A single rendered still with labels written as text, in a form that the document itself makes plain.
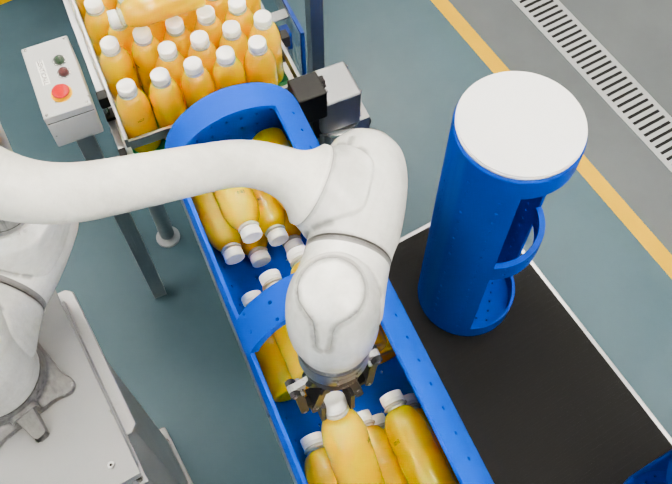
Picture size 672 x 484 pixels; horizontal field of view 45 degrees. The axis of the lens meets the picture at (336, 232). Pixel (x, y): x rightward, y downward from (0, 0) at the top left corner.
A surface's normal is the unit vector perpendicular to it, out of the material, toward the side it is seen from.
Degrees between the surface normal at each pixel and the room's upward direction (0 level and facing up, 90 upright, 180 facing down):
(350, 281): 12
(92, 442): 0
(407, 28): 0
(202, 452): 0
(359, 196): 18
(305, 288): 24
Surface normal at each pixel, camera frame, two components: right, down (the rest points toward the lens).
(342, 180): 0.27, -0.25
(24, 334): 0.98, 0.08
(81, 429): 0.00, -0.47
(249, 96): 0.24, -0.54
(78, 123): 0.40, 0.80
